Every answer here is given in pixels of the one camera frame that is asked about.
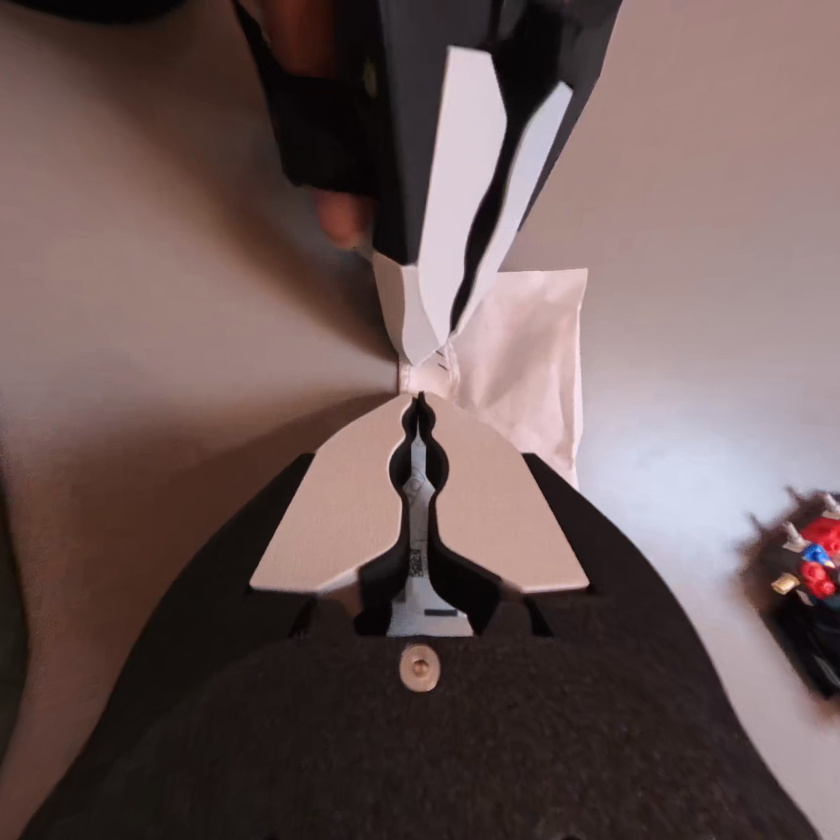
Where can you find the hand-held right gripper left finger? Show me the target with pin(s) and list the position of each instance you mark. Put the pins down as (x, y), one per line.
(328, 518)

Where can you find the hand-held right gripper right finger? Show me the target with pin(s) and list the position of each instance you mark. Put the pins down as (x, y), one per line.
(505, 518)

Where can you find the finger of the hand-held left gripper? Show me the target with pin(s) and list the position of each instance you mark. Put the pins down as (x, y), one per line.
(459, 164)
(538, 151)

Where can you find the lego car model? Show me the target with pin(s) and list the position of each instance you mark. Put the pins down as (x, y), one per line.
(814, 577)

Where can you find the printed white paper bag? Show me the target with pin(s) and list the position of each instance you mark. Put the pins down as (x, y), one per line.
(525, 354)

